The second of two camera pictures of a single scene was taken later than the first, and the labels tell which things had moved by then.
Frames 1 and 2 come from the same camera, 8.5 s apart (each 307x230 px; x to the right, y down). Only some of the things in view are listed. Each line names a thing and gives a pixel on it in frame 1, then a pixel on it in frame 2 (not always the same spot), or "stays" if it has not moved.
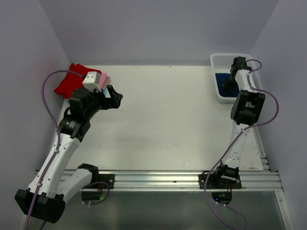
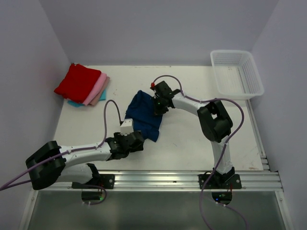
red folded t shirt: x=73 y=81 stays
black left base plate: x=108 y=178 stays
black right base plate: x=219 y=181 stays
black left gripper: x=116 y=97 → x=117 y=135
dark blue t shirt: x=221 y=78 → x=141 y=109
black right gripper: x=229 y=88 → x=156 y=110
